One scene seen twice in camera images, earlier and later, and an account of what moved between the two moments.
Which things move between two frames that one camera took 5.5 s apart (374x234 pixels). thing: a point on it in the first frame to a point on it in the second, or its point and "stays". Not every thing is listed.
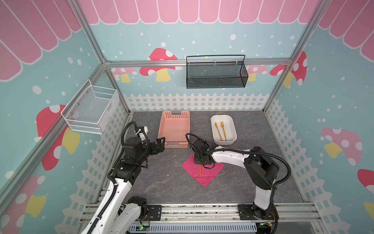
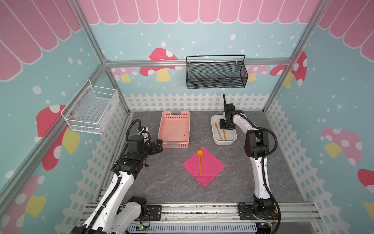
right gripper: [200, 159] to [227, 124]
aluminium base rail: [290, 215] stays
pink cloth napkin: [203, 173] stays
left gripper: [161, 148] stays
